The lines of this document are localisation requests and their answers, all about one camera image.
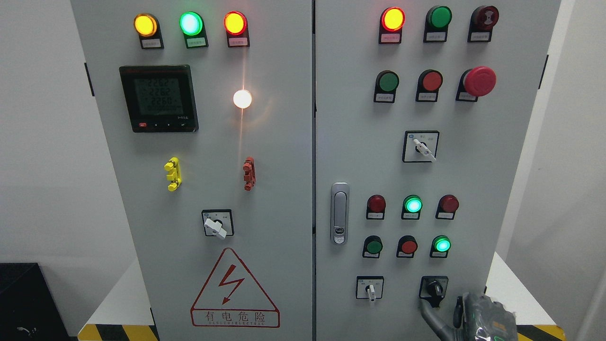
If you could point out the black knob selector switch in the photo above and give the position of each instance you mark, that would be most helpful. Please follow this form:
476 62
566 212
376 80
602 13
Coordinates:
433 289

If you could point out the red terminal connector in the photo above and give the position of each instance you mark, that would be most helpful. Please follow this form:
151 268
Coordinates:
249 173

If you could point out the dark red lamp left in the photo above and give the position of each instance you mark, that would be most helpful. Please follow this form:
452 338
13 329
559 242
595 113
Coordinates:
375 207

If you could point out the dark red lamp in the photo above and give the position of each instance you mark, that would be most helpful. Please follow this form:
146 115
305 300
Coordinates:
375 207
447 207

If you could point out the white lit pilot lamp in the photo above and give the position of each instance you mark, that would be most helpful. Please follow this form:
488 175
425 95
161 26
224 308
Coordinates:
242 99

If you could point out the green push button lower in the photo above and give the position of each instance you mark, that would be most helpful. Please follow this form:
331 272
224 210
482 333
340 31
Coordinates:
372 248

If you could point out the green push button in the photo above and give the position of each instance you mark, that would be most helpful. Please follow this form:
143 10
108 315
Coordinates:
372 248
438 19

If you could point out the green lit lamp middle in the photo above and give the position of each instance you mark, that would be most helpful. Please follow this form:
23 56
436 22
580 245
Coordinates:
411 208

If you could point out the grey left cabinet door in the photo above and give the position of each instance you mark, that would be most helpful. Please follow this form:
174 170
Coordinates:
273 221

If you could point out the grey cabinet door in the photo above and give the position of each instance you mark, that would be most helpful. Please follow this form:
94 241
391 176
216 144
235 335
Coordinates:
273 221
360 142

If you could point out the green push button second row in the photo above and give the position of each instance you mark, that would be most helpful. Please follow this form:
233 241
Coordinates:
385 87

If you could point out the red push button lower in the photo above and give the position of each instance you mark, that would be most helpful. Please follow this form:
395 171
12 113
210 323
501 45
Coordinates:
407 246

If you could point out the yellow terminal connector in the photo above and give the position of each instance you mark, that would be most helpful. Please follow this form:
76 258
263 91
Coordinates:
173 174

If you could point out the grey right cabinet door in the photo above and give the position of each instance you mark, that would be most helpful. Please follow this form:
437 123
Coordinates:
360 142

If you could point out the red electric danger sticker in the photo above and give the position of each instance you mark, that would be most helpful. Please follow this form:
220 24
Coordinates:
232 297

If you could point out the dark red lamp right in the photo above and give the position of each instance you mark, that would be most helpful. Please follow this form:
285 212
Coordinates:
447 207

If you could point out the red push button second row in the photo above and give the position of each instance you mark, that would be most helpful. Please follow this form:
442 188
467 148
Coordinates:
428 86

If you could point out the green lit lamp lower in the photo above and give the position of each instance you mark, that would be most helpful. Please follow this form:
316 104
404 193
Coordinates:
440 246

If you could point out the black digital power meter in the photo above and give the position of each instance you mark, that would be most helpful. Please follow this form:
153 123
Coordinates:
160 98

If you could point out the red-rimmed lit indicator lamp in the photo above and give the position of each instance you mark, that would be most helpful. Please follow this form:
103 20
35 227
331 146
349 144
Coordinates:
236 27

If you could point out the red lit lamp right door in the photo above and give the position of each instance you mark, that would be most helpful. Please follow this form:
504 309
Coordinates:
391 24

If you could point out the green lit indicator lamp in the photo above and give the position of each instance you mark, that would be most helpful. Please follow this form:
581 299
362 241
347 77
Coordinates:
193 28

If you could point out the red emergency stop mushroom button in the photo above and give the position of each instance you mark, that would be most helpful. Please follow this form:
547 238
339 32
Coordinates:
475 83

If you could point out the green push button top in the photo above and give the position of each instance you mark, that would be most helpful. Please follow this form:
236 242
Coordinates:
438 19

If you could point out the yellow indicator lamp top left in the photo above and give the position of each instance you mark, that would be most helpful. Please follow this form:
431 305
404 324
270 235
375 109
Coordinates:
148 28

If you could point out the white platform with hazard stripes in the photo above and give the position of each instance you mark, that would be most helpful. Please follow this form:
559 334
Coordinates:
125 314

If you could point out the dark red buzzer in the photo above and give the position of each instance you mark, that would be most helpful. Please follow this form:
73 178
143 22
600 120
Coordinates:
482 22

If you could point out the black box lower left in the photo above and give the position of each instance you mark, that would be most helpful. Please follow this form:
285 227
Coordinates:
27 309

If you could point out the silver door lock handle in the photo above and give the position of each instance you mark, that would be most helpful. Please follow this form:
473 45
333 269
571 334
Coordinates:
340 193

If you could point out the white left selector switch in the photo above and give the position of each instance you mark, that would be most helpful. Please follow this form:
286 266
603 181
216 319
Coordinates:
218 223

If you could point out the white selector switch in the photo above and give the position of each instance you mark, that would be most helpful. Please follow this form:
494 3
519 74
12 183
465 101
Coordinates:
420 146
218 223
369 287

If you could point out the white upper right selector switch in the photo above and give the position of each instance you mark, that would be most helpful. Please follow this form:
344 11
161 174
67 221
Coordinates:
420 146

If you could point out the white lower selector switch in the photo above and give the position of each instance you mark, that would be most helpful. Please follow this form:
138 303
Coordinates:
369 287

